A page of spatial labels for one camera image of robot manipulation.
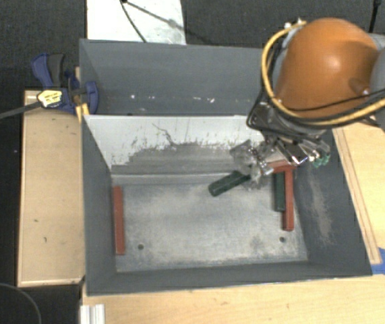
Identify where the grey metal bin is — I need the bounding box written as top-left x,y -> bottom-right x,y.
78,38 -> 374,297

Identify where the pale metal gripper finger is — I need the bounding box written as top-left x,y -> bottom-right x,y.
229,139 -> 264,169
245,160 -> 276,190

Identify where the dark green block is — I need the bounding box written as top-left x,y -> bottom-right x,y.
208,170 -> 252,198
272,171 -> 287,213

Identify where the pale wood flat board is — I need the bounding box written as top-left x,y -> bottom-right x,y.
16,89 -> 87,288

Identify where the red-brown flat block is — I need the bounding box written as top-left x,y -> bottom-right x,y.
112,185 -> 127,257
268,162 -> 296,233

